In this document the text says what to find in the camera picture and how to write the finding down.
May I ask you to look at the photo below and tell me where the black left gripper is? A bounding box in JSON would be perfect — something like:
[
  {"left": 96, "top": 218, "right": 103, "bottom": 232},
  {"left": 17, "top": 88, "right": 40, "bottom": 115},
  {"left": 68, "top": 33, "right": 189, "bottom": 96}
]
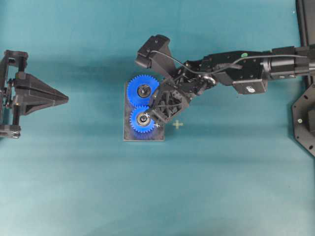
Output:
[{"left": 0, "top": 50, "right": 68, "bottom": 138}]

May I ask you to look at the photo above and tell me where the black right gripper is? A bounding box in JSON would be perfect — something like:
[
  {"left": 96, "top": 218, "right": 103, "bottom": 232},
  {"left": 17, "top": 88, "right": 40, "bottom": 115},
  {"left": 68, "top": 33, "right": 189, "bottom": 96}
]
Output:
[{"left": 144, "top": 74, "right": 217, "bottom": 128}]

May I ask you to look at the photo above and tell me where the small blue gear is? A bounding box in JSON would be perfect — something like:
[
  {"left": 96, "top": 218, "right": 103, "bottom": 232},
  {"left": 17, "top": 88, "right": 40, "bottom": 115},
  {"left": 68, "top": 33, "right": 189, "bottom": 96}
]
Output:
[{"left": 129, "top": 106, "right": 155, "bottom": 134}]

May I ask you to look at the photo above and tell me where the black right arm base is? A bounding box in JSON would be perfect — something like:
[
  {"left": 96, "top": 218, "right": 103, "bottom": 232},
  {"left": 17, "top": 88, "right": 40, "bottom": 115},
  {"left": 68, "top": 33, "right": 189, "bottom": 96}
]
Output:
[{"left": 291, "top": 0, "right": 315, "bottom": 156}]

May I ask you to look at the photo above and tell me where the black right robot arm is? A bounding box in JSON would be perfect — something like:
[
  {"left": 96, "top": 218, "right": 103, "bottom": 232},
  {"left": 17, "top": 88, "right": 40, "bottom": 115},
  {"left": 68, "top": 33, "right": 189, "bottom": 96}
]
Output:
[{"left": 144, "top": 45, "right": 315, "bottom": 124}]

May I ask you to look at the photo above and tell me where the metal shaft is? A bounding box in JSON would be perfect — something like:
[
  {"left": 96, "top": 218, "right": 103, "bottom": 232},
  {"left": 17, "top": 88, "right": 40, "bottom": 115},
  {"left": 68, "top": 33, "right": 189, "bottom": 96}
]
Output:
[{"left": 140, "top": 116, "right": 147, "bottom": 123}]

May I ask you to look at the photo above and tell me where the large blue gear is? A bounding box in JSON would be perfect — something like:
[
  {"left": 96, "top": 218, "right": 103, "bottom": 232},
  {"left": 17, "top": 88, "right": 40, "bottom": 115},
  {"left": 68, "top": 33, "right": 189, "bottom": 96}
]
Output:
[{"left": 126, "top": 75, "right": 159, "bottom": 107}]

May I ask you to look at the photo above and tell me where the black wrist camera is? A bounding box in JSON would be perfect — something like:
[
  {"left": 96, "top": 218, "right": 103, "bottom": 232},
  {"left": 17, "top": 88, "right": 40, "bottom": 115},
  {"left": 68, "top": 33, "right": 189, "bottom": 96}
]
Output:
[{"left": 135, "top": 34, "right": 176, "bottom": 78}]

